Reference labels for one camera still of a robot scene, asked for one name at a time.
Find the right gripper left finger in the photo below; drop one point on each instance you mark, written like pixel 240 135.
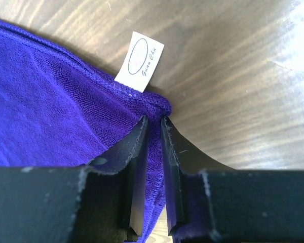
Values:
pixel 102 201

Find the purple towel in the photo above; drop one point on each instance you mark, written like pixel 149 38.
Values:
pixel 58 110

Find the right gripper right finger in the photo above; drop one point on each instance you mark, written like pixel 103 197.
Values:
pixel 207 201

